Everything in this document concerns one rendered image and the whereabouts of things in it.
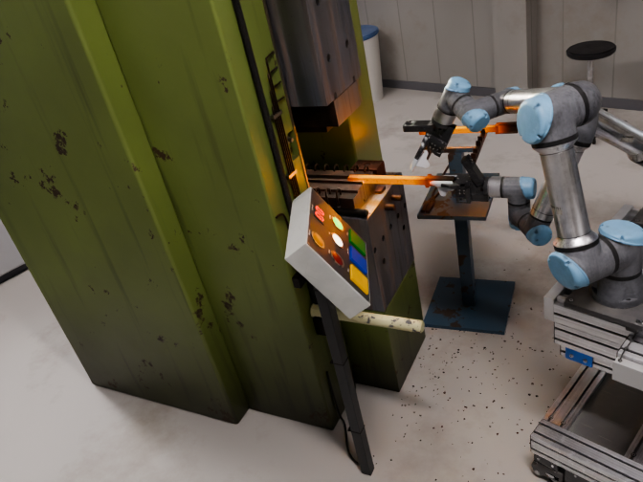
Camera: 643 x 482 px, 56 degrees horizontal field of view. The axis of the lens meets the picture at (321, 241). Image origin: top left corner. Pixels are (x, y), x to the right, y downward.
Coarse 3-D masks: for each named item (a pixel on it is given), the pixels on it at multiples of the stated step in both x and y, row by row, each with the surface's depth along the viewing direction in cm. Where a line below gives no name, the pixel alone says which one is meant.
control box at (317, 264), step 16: (304, 192) 190; (304, 208) 180; (320, 208) 184; (304, 224) 171; (320, 224) 178; (288, 240) 172; (304, 240) 163; (288, 256) 164; (304, 256) 164; (320, 256) 164; (304, 272) 167; (320, 272) 166; (336, 272) 167; (320, 288) 169; (336, 288) 169; (352, 288) 169; (368, 288) 179; (336, 304) 172; (352, 304) 172; (368, 304) 172
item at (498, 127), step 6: (456, 126) 272; (462, 126) 271; (486, 126) 266; (492, 126) 265; (498, 126) 262; (504, 126) 263; (510, 126) 262; (516, 126) 261; (420, 132) 278; (456, 132) 271; (462, 132) 270; (468, 132) 269; (474, 132) 268; (498, 132) 264; (504, 132) 264; (510, 132) 263; (516, 132) 262
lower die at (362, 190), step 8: (312, 184) 240; (320, 184) 238; (328, 184) 237; (336, 184) 236; (344, 184) 234; (352, 184) 233; (360, 184) 231; (368, 184) 236; (328, 192) 233; (344, 192) 230; (352, 192) 229; (360, 192) 229; (368, 192) 237; (328, 200) 230; (336, 200) 228; (344, 200) 227; (352, 200) 225; (360, 200) 230
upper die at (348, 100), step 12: (348, 96) 214; (300, 108) 212; (312, 108) 210; (324, 108) 208; (336, 108) 207; (348, 108) 215; (300, 120) 215; (312, 120) 213; (324, 120) 211; (336, 120) 209
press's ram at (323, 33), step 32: (288, 0) 186; (320, 0) 191; (288, 32) 192; (320, 32) 193; (352, 32) 213; (288, 64) 199; (320, 64) 194; (352, 64) 215; (288, 96) 206; (320, 96) 200
